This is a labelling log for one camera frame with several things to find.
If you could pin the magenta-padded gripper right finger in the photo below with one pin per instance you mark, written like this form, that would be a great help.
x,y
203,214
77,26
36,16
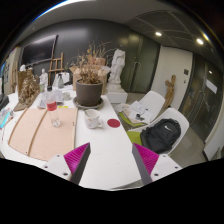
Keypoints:
x,y
163,165

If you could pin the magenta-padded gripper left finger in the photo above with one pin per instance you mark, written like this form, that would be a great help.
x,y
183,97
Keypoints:
x,y
58,165

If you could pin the clear red-labelled drink bottle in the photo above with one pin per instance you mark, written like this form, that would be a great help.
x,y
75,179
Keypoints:
x,y
52,106

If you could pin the black backpack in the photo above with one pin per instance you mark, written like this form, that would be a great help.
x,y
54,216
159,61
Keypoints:
x,y
161,135

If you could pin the light wooden board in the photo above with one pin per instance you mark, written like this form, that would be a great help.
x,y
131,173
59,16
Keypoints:
x,y
36,133

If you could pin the white chair with backpack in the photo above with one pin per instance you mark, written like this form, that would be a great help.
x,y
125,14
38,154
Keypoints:
x,y
181,120

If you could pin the white mug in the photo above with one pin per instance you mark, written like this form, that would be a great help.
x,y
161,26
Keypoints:
x,y
91,119

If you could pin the small yellow strip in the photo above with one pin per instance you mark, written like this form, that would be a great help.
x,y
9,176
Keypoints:
x,y
63,107

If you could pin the stack of papers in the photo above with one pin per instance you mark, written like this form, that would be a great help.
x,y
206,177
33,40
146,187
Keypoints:
x,y
136,111

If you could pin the white chair with papers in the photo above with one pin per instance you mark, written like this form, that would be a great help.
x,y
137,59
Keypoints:
x,y
154,101

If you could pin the grey plant saucer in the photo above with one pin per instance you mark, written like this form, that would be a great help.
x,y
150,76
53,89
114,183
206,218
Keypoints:
x,y
87,107

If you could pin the flat round red coaster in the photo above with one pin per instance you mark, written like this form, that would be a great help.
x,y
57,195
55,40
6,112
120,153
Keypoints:
x,y
113,123

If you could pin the white relief model tray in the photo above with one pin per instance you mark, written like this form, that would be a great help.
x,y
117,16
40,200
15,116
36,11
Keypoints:
x,y
42,101

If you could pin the small white cup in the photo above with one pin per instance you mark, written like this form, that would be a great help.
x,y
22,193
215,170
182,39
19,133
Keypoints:
x,y
66,96

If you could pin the wooden figure sculpture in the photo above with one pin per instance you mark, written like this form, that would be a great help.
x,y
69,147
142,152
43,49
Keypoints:
x,y
170,91

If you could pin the dark grey plant pot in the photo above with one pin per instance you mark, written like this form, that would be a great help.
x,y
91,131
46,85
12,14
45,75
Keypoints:
x,y
88,94

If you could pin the white green-labelled bottle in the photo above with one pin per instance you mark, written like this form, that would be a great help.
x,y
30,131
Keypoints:
x,y
41,88

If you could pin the golden brown sculpture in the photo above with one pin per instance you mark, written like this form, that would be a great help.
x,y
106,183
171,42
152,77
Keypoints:
x,y
29,90

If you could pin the dark-topped spray bottle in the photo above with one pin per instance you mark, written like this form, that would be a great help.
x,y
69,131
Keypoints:
x,y
59,81

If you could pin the white statue plinth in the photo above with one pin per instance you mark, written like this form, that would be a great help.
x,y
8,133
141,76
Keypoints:
x,y
116,95

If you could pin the white plaster figurine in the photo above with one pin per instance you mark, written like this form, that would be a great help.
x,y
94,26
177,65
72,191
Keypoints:
x,y
43,78
22,68

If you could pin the white chair behind table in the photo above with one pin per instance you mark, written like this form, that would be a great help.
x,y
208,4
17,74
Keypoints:
x,y
66,77

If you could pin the cardboard box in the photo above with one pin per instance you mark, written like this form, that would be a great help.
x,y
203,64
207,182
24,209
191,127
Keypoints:
x,y
76,75

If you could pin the wooden easel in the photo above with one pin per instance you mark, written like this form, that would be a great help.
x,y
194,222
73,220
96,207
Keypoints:
x,y
55,68

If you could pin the dried brown plant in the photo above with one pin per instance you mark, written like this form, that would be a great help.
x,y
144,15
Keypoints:
x,y
89,68

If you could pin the dark double door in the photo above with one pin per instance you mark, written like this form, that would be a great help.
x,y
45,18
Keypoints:
x,y
143,63

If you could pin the white cabinet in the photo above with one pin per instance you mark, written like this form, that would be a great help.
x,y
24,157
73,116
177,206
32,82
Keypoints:
x,y
11,70

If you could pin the white plaster torso statue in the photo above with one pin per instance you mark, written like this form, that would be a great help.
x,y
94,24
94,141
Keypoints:
x,y
117,66

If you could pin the round ceiling light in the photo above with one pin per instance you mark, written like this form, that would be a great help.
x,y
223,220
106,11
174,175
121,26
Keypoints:
x,y
200,41
158,34

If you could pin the dark wall switch panel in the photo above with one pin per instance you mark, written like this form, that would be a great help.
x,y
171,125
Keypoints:
x,y
186,72

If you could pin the black wall screen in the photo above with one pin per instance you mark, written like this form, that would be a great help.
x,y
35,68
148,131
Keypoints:
x,y
39,50

